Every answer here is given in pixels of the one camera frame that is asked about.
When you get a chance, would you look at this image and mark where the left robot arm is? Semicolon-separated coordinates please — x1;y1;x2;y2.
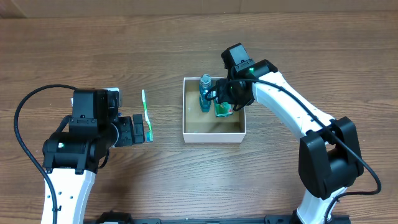
41;88;145;223

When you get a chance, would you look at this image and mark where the green white toothbrush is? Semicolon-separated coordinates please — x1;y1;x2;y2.
141;90;154;142

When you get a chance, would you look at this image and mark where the teal mouthwash bottle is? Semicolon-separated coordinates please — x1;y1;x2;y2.
199;74;212;113

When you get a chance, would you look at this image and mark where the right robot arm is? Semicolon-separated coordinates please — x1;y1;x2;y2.
214;57;364;223

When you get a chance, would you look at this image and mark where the green white soap packet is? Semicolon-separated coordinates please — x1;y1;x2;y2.
215;102;233;118

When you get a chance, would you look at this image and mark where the white cardboard box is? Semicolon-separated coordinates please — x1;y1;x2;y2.
182;77;246;143

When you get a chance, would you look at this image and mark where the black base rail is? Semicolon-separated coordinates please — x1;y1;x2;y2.
83;211;351;224

